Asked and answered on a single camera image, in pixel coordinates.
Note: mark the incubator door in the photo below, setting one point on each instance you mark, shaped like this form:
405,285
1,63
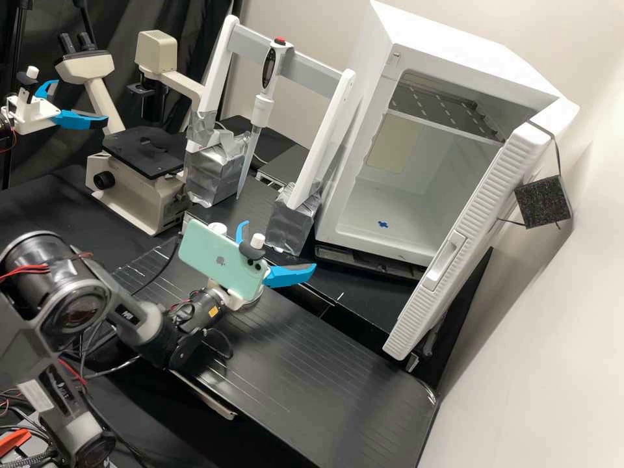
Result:
468,244

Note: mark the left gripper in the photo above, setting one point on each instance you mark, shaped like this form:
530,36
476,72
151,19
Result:
30,114

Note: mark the black platform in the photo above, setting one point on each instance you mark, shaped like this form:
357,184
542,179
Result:
317,390
146,265

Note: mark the white incubator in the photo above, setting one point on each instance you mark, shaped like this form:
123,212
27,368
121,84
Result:
429,195

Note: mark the cream microscope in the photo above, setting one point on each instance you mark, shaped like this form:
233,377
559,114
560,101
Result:
141,190

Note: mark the left phone holder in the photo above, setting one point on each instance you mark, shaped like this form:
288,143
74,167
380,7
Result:
30,83

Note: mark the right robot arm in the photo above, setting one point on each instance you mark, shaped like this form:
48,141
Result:
34,285

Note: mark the white pipette stand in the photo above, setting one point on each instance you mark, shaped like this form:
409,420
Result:
317,151

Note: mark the right wrist camera phone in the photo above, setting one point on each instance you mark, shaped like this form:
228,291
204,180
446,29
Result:
214,258

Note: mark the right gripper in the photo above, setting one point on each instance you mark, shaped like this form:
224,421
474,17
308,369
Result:
244,304

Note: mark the pipette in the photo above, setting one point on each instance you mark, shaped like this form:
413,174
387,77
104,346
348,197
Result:
268,68

